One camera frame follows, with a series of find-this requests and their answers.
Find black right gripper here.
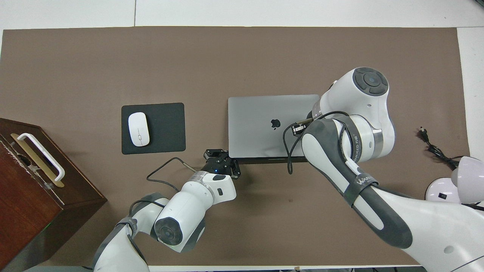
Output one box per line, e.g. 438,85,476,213
292,118,315,136

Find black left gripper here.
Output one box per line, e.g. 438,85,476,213
203,149,242,179

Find silver grey laptop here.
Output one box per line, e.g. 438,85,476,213
228,94,321,164

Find black mouse pad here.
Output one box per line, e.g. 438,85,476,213
121,102,186,155

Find brown table mat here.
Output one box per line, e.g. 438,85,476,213
0,26,471,267

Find white computer mouse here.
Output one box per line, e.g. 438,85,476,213
128,112,150,147

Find white desk lamp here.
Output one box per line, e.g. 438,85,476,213
425,156,484,206

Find brown wooden drawer box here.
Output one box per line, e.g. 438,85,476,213
0,118,108,272

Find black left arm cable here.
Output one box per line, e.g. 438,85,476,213
127,157,197,265

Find black lamp power cable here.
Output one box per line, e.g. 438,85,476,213
417,128,462,170

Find white drawer handle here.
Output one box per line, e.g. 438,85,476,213
17,133,65,182

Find brass handle plate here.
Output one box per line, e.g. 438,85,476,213
10,133,65,188

